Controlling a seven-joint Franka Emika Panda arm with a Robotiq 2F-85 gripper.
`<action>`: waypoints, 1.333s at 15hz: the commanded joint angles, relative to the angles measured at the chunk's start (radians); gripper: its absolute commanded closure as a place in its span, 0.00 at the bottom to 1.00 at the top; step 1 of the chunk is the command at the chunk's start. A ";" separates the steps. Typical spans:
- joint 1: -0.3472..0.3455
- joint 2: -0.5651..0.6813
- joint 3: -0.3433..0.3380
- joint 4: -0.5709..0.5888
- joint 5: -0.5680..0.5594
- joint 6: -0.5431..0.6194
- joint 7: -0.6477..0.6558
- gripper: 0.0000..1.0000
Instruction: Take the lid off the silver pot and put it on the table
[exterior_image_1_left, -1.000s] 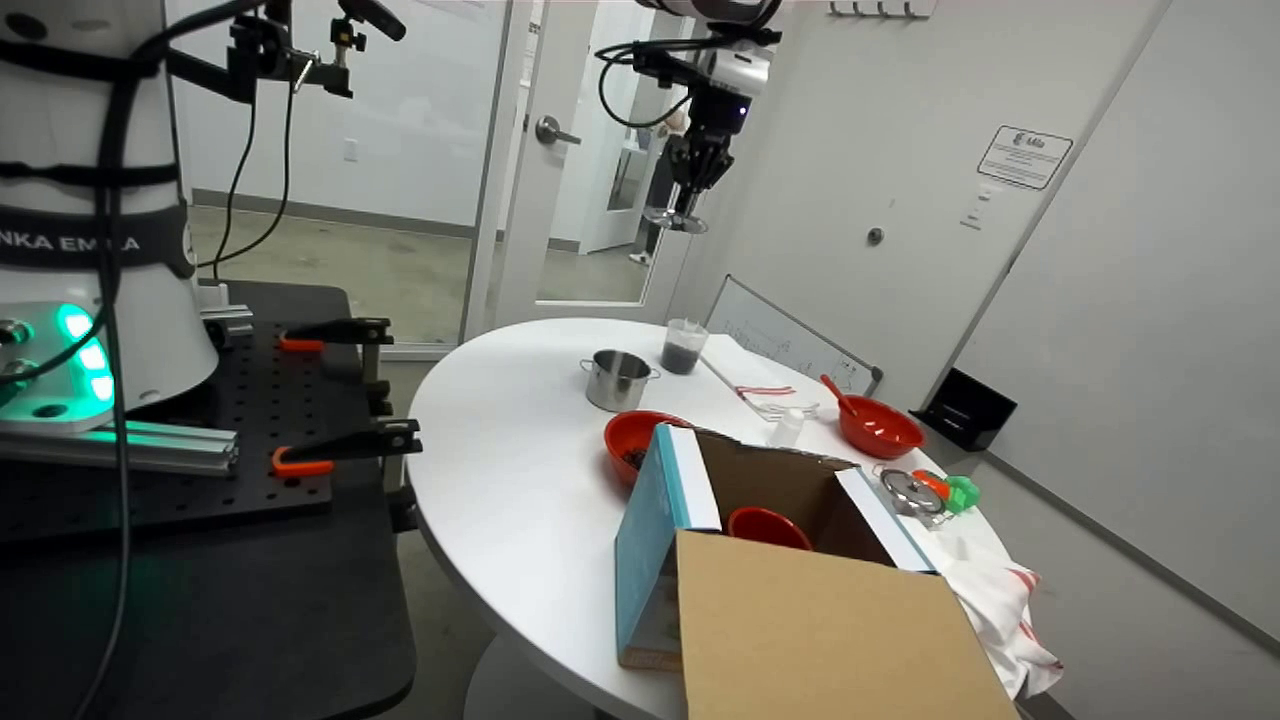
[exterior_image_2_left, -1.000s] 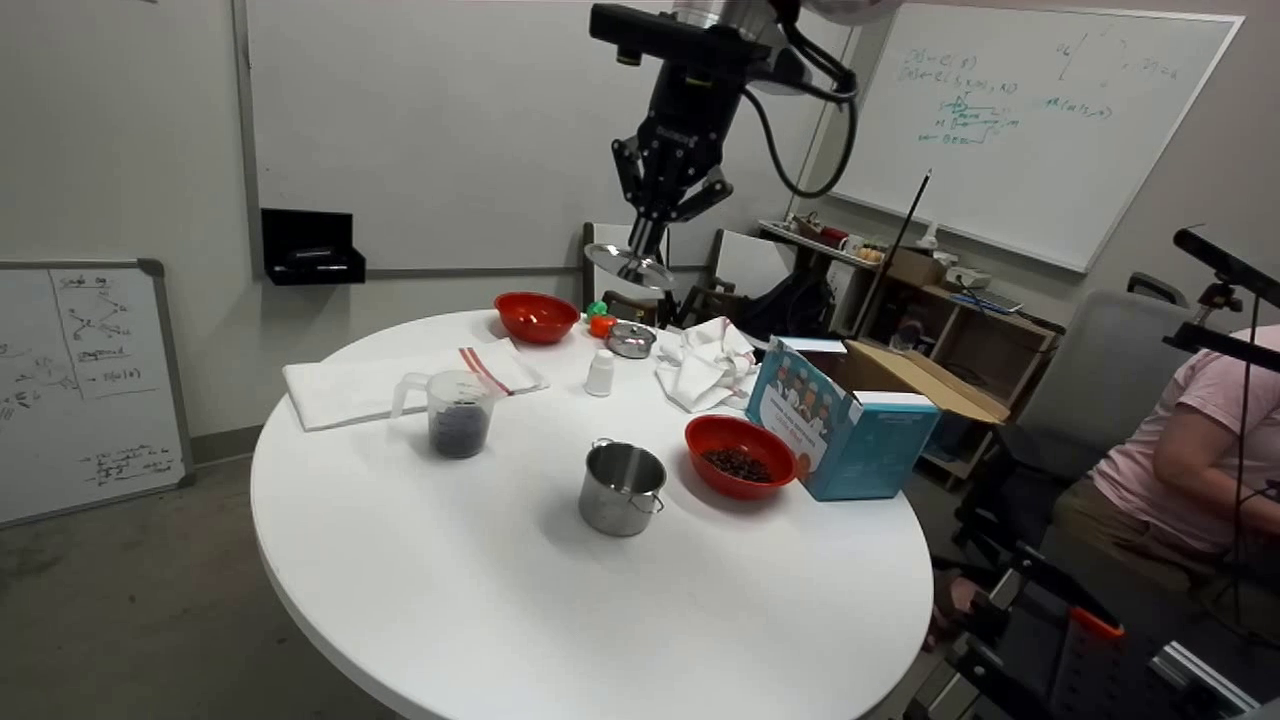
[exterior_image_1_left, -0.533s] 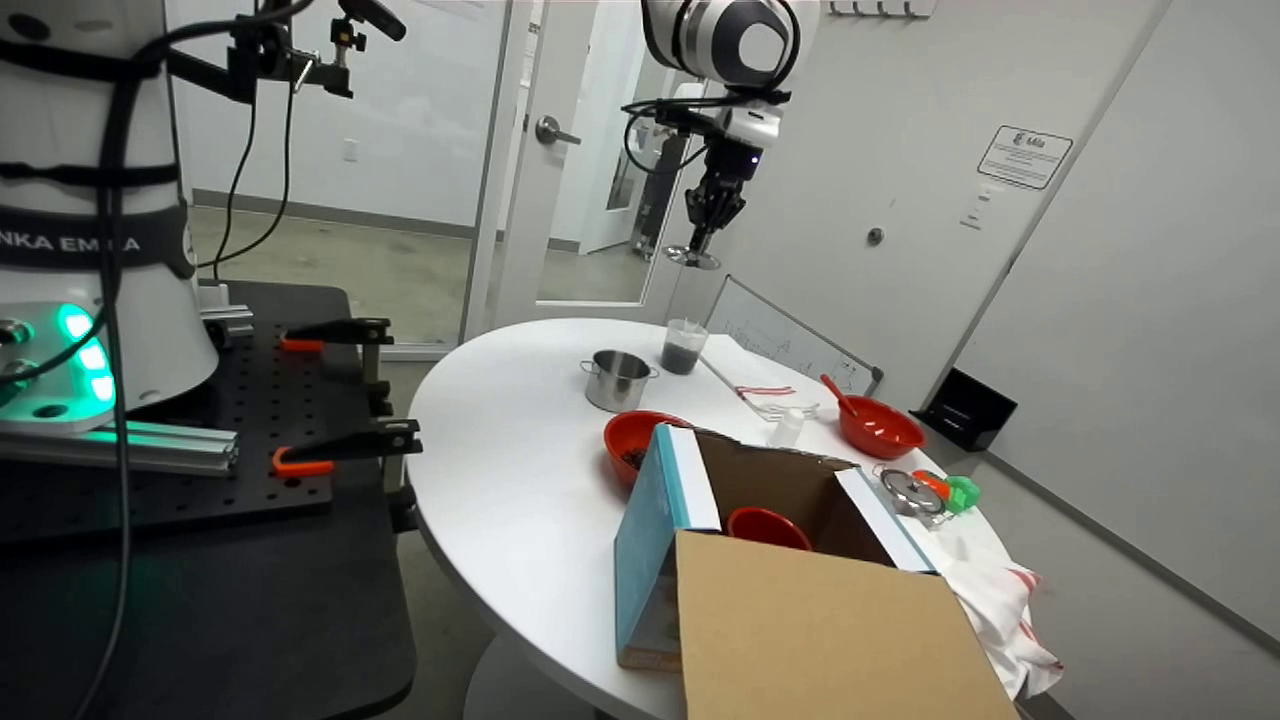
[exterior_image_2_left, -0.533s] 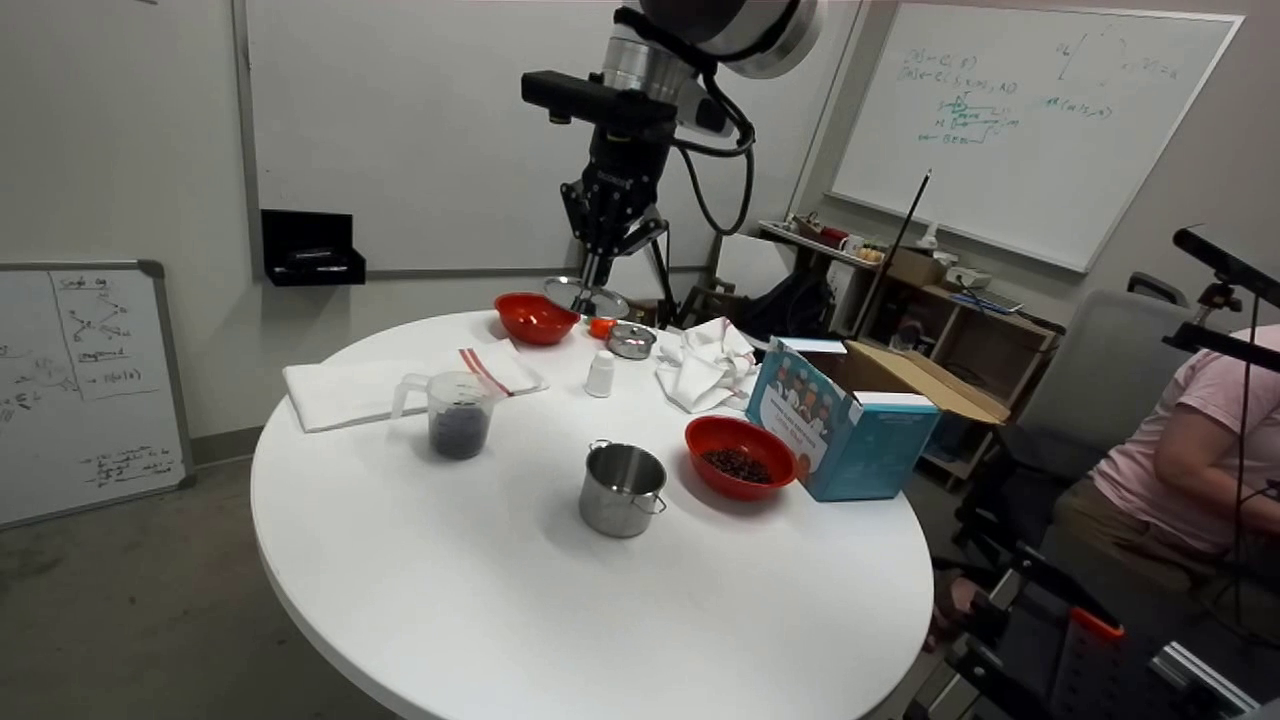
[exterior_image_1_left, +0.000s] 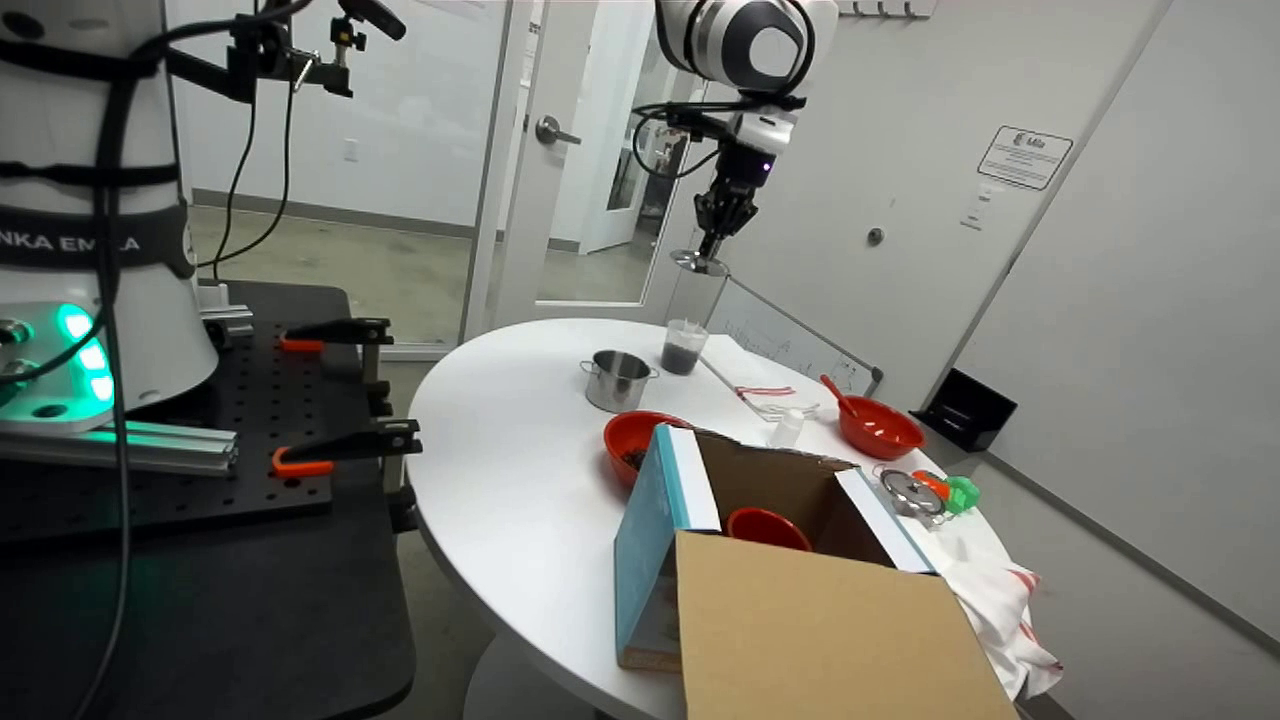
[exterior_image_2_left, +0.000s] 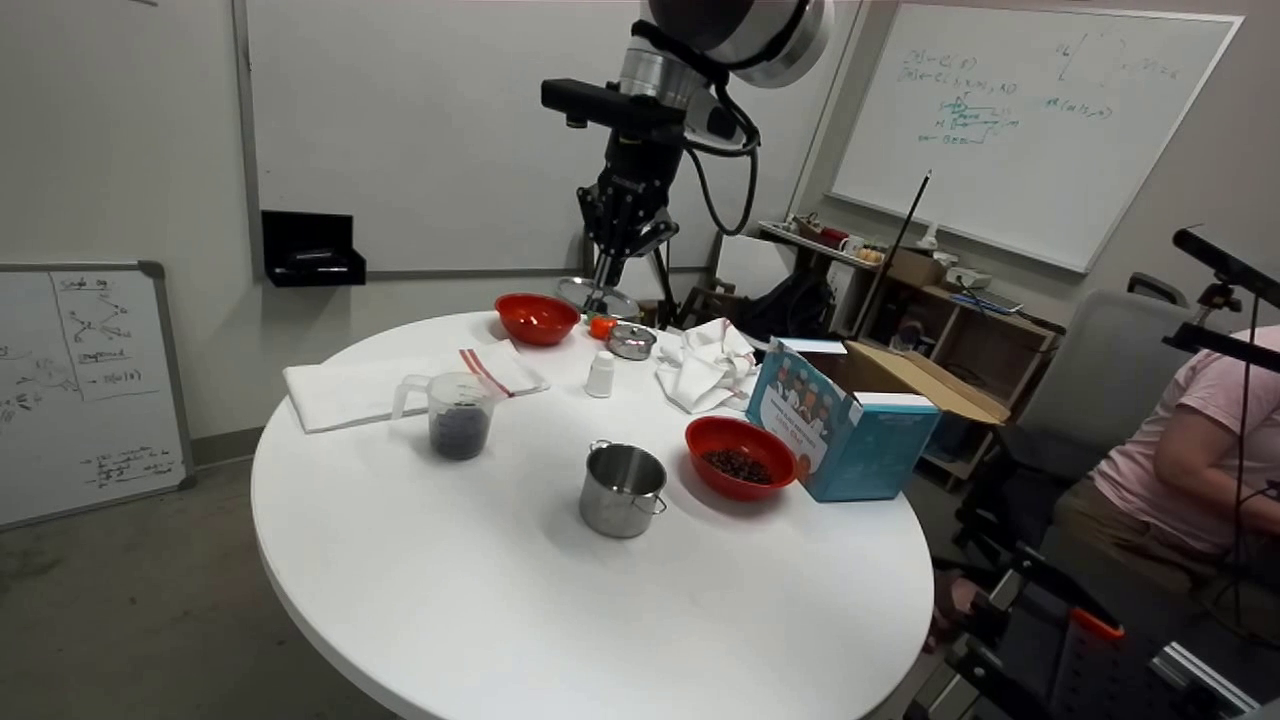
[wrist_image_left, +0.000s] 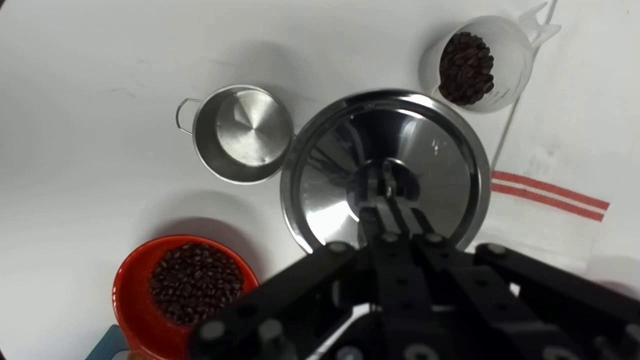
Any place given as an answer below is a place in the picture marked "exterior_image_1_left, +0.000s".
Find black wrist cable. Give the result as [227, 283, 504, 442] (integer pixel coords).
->
[626, 100, 732, 184]

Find white wall hooks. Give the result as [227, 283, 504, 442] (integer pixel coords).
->
[835, 0, 938, 25]

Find small silver pot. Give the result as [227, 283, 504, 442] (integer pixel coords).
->
[576, 347, 658, 416]

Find cardboard box with teal flap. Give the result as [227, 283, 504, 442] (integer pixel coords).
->
[606, 419, 1023, 720]

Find black perforated breadboard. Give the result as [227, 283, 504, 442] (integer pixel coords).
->
[0, 276, 407, 544]

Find metal door handle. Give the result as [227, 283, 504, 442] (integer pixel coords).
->
[533, 112, 587, 150]

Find leaning white board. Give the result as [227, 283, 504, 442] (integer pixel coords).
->
[699, 271, 889, 399]

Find black robot stand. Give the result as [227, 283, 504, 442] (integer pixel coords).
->
[0, 276, 421, 720]

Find red cup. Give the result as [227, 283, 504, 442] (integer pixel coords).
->
[724, 500, 817, 556]

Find aluminium rail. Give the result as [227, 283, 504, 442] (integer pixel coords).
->
[0, 416, 242, 484]

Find white wall sign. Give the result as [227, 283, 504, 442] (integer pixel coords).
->
[972, 120, 1081, 197]

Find black camera on mount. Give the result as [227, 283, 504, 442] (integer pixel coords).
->
[144, 0, 412, 102]

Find photo poster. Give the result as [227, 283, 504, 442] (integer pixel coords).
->
[606, 87, 672, 224]

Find round silver metal strainer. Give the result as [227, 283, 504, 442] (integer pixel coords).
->
[876, 462, 943, 523]

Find thin black camera cable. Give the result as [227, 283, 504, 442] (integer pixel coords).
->
[195, 51, 320, 286]

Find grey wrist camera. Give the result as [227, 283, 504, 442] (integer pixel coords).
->
[717, 102, 799, 161]

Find red bowl with handle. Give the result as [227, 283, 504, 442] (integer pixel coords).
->
[817, 372, 928, 462]

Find white door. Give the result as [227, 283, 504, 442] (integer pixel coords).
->
[454, 0, 606, 347]

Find black box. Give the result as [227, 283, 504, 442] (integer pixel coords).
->
[916, 362, 1019, 454]

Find black clamp with orange handle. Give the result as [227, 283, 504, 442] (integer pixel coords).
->
[274, 314, 401, 389]
[267, 416, 426, 489]

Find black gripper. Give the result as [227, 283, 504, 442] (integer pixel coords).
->
[689, 142, 781, 262]

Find small green toy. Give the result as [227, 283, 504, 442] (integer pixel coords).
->
[938, 472, 984, 521]

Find white cloth with red stripes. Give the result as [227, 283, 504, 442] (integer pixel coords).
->
[691, 332, 1070, 702]

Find clear cup with dark contents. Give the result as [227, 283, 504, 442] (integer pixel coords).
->
[658, 314, 709, 378]

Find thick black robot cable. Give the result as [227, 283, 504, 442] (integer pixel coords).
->
[0, 0, 325, 720]

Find silver pot lid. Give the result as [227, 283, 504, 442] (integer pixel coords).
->
[672, 243, 732, 281]

